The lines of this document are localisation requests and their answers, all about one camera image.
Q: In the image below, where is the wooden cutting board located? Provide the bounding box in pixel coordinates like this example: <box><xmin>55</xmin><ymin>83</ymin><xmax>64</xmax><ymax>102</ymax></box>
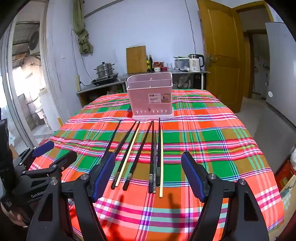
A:
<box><xmin>126</xmin><ymin>45</ymin><xmax>148</xmax><ymax>75</ymax></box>

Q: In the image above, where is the outdoor air conditioner unit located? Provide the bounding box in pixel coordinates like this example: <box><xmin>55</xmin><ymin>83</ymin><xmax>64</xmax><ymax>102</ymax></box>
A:
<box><xmin>28</xmin><ymin>24</ymin><xmax>41</xmax><ymax>56</ymax></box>

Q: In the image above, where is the plaid tablecloth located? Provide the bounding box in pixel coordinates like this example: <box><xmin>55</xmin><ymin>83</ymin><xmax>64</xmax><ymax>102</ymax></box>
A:
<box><xmin>29</xmin><ymin>89</ymin><xmax>285</xmax><ymax>241</ymax></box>

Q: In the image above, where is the grey rag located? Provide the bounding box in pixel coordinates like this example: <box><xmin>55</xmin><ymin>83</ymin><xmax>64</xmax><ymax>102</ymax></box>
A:
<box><xmin>177</xmin><ymin>75</ymin><xmax>192</xmax><ymax>90</ymax></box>

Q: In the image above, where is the black chopstick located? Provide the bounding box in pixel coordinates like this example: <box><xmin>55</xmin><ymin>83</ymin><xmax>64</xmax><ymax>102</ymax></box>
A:
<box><xmin>151</xmin><ymin>120</ymin><xmax>157</xmax><ymax>194</ymax></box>
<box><xmin>149</xmin><ymin>120</ymin><xmax>154</xmax><ymax>194</ymax></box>
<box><xmin>105</xmin><ymin>120</ymin><xmax>122</xmax><ymax>154</ymax></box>
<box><xmin>111</xmin><ymin>121</ymin><xmax>137</xmax><ymax>190</ymax></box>
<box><xmin>156</xmin><ymin>118</ymin><xmax>161</xmax><ymax>187</ymax></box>
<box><xmin>122</xmin><ymin>121</ymin><xmax>152</xmax><ymax>191</ymax></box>

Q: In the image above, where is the black wall cable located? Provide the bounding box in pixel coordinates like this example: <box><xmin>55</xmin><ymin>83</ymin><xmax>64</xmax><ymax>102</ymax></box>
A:
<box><xmin>188</xmin><ymin>0</ymin><xmax>197</xmax><ymax>55</ymax></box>

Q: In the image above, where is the grey refrigerator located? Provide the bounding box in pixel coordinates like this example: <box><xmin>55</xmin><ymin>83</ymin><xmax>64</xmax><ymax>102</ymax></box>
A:
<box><xmin>265</xmin><ymin>22</ymin><xmax>296</xmax><ymax>130</ymax></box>

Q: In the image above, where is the red box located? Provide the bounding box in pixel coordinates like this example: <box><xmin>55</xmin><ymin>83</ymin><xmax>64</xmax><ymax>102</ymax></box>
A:
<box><xmin>275</xmin><ymin>160</ymin><xmax>296</xmax><ymax>193</ymax></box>

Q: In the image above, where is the beige wooden chopstick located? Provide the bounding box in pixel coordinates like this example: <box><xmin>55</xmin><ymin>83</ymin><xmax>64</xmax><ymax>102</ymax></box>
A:
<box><xmin>115</xmin><ymin>122</ymin><xmax>140</xmax><ymax>187</ymax></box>
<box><xmin>159</xmin><ymin>130</ymin><xmax>164</xmax><ymax>198</ymax></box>

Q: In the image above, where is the white electric kettle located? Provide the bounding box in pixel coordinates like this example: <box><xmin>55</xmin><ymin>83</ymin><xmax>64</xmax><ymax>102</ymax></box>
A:
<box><xmin>188</xmin><ymin>54</ymin><xmax>205</xmax><ymax>72</ymax></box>

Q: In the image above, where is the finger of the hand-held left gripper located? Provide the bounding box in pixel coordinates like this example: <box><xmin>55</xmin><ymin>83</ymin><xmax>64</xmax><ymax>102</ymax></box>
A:
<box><xmin>14</xmin><ymin>141</ymin><xmax>55</xmax><ymax>172</ymax></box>
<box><xmin>22</xmin><ymin>151</ymin><xmax>78</xmax><ymax>179</ymax></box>

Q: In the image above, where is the black cooktop stove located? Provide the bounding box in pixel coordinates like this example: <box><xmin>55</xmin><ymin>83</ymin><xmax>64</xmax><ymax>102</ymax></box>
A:
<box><xmin>91</xmin><ymin>73</ymin><xmax>119</xmax><ymax>86</ymax></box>

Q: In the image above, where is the wooden door frame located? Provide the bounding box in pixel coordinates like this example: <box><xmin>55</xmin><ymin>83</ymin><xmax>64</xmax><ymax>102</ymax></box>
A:
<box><xmin>232</xmin><ymin>0</ymin><xmax>275</xmax><ymax>100</ymax></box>

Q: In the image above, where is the steel steamer pot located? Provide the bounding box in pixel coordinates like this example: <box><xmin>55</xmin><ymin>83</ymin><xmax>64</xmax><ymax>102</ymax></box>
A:
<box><xmin>94</xmin><ymin>61</ymin><xmax>115</xmax><ymax>79</ymax></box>

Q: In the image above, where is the white plastic utensil holder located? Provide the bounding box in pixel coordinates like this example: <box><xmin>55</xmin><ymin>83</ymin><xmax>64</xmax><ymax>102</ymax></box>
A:
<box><xmin>126</xmin><ymin>72</ymin><xmax>174</xmax><ymax>120</ymax></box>

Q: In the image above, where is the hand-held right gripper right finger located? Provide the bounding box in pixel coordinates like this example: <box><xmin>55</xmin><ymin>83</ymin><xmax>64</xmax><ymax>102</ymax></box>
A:
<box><xmin>181</xmin><ymin>151</ymin><xmax>270</xmax><ymax>241</ymax></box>

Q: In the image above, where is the low steel shelf unit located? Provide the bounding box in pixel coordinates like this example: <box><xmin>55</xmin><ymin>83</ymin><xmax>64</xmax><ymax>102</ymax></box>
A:
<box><xmin>77</xmin><ymin>80</ymin><xmax>127</xmax><ymax>108</ymax></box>

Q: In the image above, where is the person's left hand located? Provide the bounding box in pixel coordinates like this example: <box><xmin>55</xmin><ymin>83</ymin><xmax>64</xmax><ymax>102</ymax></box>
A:
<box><xmin>0</xmin><ymin>200</ymin><xmax>30</xmax><ymax>229</ymax></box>

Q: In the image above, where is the wooden door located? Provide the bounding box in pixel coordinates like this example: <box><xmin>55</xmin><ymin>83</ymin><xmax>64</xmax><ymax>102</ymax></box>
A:
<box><xmin>198</xmin><ymin>0</ymin><xmax>247</xmax><ymax>114</ymax></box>

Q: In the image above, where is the clear plastic container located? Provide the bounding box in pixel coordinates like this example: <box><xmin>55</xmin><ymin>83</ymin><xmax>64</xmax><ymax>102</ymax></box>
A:
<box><xmin>174</xmin><ymin>58</ymin><xmax>190</xmax><ymax>70</ymax></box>

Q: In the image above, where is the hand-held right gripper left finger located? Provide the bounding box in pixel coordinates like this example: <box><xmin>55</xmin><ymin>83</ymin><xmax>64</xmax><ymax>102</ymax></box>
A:
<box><xmin>31</xmin><ymin>152</ymin><xmax>116</xmax><ymax>241</ymax></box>

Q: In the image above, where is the green hanging cloth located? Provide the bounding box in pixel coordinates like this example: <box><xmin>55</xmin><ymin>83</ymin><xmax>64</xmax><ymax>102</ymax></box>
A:
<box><xmin>73</xmin><ymin>0</ymin><xmax>93</xmax><ymax>55</ymax></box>

